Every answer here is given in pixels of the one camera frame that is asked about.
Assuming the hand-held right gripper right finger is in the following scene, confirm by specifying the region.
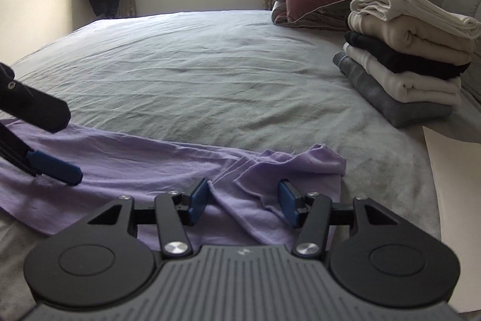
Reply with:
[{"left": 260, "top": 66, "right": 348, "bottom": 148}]
[{"left": 277, "top": 179, "right": 409, "bottom": 259}]

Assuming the beige folded sweater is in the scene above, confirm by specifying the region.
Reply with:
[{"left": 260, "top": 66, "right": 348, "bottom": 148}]
[{"left": 347, "top": 10, "right": 476, "bottom": 63}]

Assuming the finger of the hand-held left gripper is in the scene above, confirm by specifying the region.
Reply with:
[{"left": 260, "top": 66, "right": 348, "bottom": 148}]
[
  {"left": 0, "top": 61, "right": 73, "bottom": 134},
  {"left": 0, "top": 125, "right": 84, "bottom": 187}
]

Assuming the white folded sweatshirt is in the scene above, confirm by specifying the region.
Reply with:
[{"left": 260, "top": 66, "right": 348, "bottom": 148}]
[{"left": 342, "top": 42, "right": 463, "bottom": 107}]

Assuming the lavender shirt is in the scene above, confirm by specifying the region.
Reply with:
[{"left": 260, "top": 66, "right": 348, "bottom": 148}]
[{"left": 0, "top": 118, "right": 347, "bottom": 255}]

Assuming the cream folded shirt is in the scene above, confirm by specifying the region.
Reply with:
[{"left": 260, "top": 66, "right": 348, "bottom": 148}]
[{"left": 349, "top": 0, "right": 481, "bottom": 40}]

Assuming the grey folded garment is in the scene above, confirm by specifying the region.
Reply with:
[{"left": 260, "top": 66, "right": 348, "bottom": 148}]
[{"left": 332, "top": 51, "right": 454, "bottom": 130}]

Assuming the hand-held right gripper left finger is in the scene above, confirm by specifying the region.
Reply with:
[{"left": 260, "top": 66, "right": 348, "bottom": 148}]
[{"left": 76, "top": 177, "right": 210, "bottom": 261}]

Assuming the black folded garment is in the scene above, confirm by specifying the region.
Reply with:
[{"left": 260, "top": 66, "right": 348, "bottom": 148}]
[{"left": 344, "top": 30, "right": 472, "bottom": 82}]

